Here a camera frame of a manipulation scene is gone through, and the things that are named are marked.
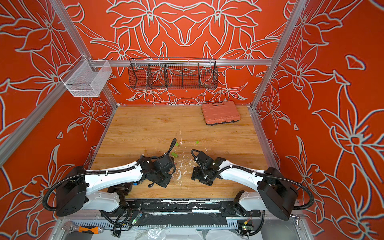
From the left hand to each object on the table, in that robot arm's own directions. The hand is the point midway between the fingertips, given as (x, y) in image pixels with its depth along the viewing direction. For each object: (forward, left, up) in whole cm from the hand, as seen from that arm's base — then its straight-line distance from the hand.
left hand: (169, 181), depth 79 cm
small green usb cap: (+27, -15, -2) cm, 31 cm away
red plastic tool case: (+52, -31, +1) cm, 60 cm away
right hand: (+2, -13, -1) cm, 13 cm away
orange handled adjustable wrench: (-23, +44, -3) cm, 50 cm away
